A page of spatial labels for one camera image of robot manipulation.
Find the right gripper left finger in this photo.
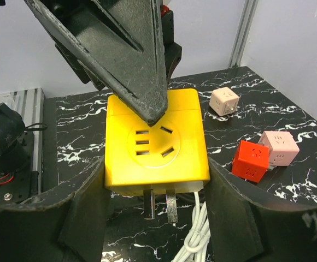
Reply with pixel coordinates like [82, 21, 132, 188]
[0, 157, 110, 261]

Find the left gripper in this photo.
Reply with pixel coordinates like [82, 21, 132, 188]
[26, 1, 181, 126]

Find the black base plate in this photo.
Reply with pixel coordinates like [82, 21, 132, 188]
[0, 132, 39, 204]

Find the beige cube socket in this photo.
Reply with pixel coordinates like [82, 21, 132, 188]
[209, 87, 239, 116]

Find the pink cube socket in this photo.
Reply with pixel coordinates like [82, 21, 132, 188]
[257, 131, 300, 170]

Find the red cube socket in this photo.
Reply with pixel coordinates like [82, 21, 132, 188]
[231, 140, 269, 183]

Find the yellow cube socket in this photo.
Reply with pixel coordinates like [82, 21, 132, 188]
[104, 88, 212, 225]

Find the white coiled cable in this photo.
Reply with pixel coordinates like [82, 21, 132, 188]
[171, 190, 213, 262]

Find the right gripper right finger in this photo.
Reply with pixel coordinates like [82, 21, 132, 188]
[206, 158, 317, 261]

